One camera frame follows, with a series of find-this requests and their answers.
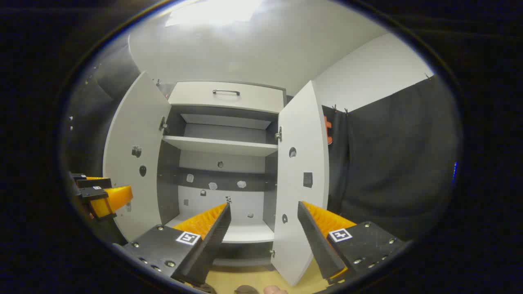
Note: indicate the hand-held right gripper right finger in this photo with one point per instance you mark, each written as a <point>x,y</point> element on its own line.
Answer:
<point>316,241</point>

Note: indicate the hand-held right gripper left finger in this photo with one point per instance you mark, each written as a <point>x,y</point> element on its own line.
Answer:
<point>212,241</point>

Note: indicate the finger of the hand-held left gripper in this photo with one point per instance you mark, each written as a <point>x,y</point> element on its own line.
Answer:
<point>94,181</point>
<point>116,198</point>

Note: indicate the white shoe cabinet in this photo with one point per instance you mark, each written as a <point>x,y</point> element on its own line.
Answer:
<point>249,200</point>

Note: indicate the white shoe cabinet door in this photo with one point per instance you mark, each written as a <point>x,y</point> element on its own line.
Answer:
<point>300,122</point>
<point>135,122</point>

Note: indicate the metal door hinge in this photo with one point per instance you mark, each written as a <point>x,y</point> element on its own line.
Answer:
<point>163,125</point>
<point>279,134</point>

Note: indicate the white cabinet shelf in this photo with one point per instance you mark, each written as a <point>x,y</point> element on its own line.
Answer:
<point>220,146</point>

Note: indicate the white cabinet drawer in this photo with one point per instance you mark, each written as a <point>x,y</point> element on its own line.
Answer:
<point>196,100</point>

